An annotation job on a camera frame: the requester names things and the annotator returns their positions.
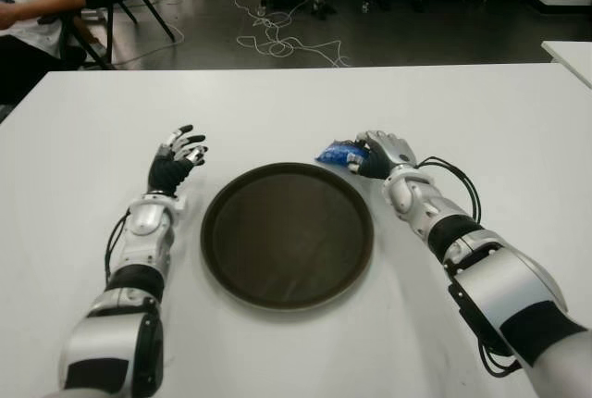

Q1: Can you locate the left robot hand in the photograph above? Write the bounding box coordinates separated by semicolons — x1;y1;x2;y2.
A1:
147;124;208;199

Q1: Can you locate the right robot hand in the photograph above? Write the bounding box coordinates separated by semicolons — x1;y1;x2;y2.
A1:
349;129;418;182

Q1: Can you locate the blue Oreo packet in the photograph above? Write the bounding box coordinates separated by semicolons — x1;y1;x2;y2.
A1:
314;138;369;173

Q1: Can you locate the round brown tray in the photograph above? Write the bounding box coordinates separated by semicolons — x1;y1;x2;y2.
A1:
200;162;376;313

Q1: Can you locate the white side table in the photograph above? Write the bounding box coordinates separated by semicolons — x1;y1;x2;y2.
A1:
540;39;592;90

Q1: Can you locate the person in white shirt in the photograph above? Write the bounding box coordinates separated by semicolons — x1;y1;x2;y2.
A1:
0;0;90;106

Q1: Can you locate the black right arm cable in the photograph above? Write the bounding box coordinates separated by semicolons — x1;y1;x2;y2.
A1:
417;155;523;377

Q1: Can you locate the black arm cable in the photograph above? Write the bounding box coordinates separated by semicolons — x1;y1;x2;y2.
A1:
105;211;134;287
417;155;523;377

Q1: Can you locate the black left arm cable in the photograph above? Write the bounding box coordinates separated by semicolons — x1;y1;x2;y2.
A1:
105;211;134;287

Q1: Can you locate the white floor cable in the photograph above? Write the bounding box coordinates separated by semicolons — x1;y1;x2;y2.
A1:
232;0;353;69

